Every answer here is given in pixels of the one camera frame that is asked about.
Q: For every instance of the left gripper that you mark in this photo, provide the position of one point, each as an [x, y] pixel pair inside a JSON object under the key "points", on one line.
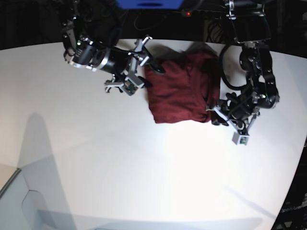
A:
{"points": [[237, 111]]}

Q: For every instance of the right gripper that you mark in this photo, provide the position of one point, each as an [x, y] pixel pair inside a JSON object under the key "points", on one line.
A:
{"points": [[138, 57]]}

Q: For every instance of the maroon t-shirt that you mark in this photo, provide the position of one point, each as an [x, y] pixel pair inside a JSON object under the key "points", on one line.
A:
{"points": [[190, 84]]}

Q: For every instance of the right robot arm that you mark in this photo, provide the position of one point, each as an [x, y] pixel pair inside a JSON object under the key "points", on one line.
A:
{"points": [[84, 51]]}

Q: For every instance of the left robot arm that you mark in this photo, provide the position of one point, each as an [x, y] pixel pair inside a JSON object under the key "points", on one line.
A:
{"points": [[250, 30]]}

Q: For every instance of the black power strip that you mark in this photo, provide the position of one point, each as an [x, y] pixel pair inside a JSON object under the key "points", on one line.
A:
{"points": [[203, 14]]}

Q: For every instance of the blue box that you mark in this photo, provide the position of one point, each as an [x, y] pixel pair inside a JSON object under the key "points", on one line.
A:
{"points": [[149, 4]]}

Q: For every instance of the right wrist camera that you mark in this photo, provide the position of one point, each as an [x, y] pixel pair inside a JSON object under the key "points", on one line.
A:
{"points": [[130, 88]]}

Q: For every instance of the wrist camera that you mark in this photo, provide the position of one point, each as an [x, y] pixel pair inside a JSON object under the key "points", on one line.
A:
{"points": [[130, 88], [240, 139]]}

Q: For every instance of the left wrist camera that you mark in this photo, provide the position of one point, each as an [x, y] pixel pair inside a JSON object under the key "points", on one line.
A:
{"points": [[240, 139]]}

